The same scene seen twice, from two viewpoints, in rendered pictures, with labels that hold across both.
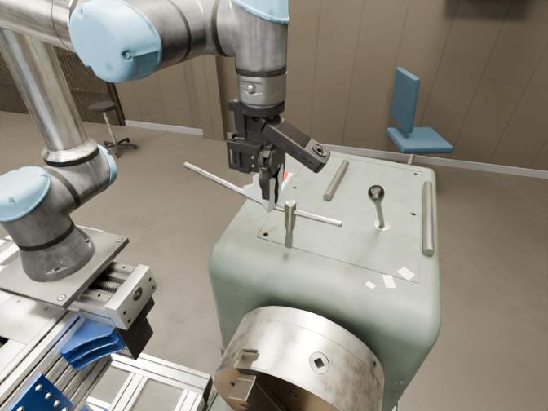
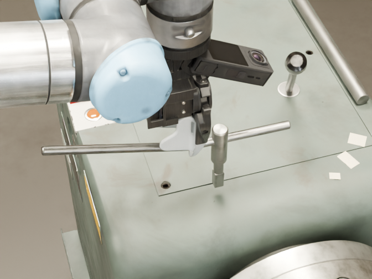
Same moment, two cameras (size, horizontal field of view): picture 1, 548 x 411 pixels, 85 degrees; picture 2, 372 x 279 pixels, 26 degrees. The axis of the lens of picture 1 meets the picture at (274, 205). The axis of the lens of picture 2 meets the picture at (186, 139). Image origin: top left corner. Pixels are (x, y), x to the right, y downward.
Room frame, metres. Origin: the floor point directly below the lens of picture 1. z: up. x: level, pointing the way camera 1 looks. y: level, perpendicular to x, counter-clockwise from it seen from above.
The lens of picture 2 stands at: (-0.09, 0.46, 2.18)
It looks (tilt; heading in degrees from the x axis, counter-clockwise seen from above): 48 degrees down; 321
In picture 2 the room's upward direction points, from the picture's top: straight up
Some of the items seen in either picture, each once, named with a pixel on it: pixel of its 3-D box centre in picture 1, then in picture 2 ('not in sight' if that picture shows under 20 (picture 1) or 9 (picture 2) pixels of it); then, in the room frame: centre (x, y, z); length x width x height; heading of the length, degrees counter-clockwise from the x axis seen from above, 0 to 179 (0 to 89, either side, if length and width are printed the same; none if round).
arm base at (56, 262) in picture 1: (53, 244); not in sight; (0.52, 0.53, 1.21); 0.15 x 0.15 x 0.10
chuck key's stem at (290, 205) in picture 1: (289, 225); (218, 157); (0.45, -0.03, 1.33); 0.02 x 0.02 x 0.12
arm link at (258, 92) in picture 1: (261, 87); (180, 18); (0.47, 0.02, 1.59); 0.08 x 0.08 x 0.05
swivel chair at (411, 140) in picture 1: (417, 134); not in sight; (2.67, -1.36, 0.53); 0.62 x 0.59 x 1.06; 72
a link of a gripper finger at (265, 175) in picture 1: (267, 176); (198, 114); (0.44, 0.01, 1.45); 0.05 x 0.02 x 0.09; 158
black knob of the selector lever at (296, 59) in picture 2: (375, 196); (294, 66); (0.48, -0.20, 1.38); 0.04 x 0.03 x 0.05; 158
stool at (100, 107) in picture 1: (111, 127); not in sight; (3.41, 1.96, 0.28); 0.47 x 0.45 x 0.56; 77
